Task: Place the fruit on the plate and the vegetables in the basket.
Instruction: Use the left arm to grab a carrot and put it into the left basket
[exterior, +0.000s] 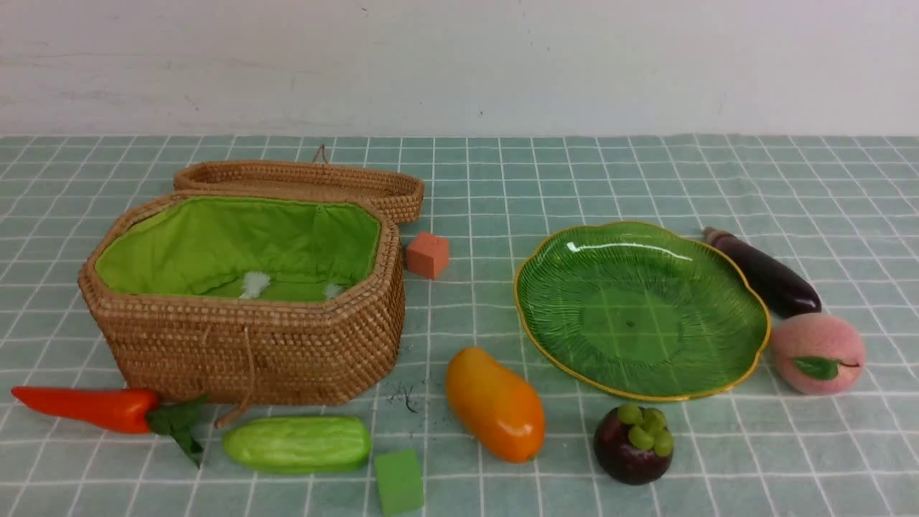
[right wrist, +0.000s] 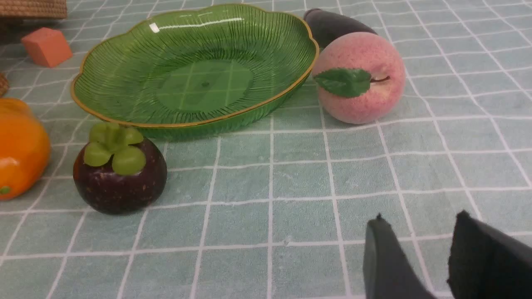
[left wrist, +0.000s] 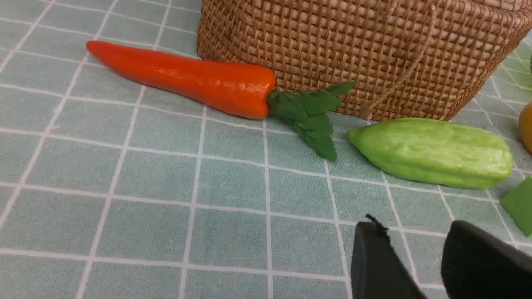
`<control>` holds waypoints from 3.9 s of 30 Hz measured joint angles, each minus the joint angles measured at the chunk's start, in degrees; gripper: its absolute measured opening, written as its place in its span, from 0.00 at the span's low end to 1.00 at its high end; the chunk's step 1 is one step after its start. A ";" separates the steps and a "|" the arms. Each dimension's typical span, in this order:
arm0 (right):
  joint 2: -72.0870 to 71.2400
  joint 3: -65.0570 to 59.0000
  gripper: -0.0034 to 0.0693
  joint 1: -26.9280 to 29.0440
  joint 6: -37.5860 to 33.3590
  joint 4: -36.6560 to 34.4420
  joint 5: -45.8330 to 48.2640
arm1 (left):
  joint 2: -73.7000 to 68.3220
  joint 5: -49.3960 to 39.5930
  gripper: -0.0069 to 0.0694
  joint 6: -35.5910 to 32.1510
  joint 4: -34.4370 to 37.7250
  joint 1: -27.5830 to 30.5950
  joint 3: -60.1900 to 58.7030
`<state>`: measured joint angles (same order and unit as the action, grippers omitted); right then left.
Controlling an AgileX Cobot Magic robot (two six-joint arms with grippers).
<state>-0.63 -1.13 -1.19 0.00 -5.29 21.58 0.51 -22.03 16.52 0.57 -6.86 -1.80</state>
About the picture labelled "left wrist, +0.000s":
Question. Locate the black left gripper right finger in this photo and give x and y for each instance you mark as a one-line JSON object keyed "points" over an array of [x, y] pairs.
{"points": [[478, 265]]}

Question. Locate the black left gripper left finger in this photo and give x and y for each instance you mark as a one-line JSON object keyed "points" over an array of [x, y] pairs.
{"points": [[377, 272]]}

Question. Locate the green plastic chayote gourd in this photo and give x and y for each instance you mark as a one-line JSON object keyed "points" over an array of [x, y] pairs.
{"points": [[435, 152]]}

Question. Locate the orange yellow plastic mango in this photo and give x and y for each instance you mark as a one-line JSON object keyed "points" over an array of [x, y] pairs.
{"points": [[525, 127]]}

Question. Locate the orange plastic carrot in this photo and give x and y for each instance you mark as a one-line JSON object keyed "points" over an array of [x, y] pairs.
{"points": [[239, 89]]}

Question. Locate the green foam cube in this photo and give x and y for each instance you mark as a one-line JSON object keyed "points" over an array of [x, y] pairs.
{"points": [[518, 205]]}

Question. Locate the woven wicker basket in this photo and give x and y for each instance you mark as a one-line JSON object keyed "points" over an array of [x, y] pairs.
{"points": [[411, 58]]}

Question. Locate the checkered teal tablecloth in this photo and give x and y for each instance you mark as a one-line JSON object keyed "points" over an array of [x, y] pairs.
{"points": [[110, 190]]}

